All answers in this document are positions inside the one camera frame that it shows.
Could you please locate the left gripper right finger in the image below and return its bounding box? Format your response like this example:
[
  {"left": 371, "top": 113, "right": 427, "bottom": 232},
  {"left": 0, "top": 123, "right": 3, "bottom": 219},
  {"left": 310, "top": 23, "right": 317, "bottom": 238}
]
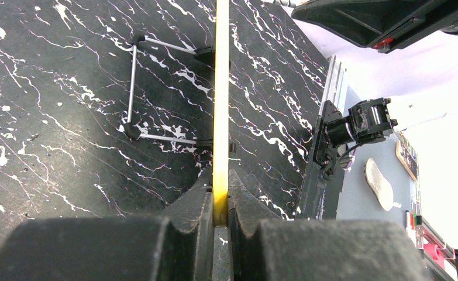
[{"left": 228, "top": 170, "right": 431, "bottom": 280}]

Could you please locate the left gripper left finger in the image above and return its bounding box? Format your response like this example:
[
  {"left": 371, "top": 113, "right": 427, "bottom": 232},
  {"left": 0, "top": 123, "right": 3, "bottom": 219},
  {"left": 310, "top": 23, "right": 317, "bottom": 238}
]
[{"left": 0, "top": 168, "right": 214, "bottom": 280}]

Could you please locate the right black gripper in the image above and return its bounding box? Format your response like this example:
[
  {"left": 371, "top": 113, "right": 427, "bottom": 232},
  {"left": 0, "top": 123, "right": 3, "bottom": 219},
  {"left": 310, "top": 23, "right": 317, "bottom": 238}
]
[{"left": 291, "top": 0, "right": 458, "bottom": 53}]

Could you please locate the yellow framed whiteboard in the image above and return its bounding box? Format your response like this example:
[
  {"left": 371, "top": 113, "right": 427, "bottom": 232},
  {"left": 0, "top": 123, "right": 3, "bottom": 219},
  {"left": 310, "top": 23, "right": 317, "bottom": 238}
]
[{"left": 212, "top": 1, "right": 229, "bottom": 227}]

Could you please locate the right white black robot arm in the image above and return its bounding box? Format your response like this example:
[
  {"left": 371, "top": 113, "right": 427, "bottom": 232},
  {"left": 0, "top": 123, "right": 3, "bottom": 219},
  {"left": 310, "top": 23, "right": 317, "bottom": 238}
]
[{"left": 291, "top": 1, "right": 458, "bottom": 180}]

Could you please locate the metal whiteboard stand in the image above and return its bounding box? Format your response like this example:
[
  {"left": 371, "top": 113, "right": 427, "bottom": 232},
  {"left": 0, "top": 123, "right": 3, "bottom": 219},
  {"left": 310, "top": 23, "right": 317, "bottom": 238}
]
[{"left": 118, "top": 34, "right": 237, "bottom": 153}]

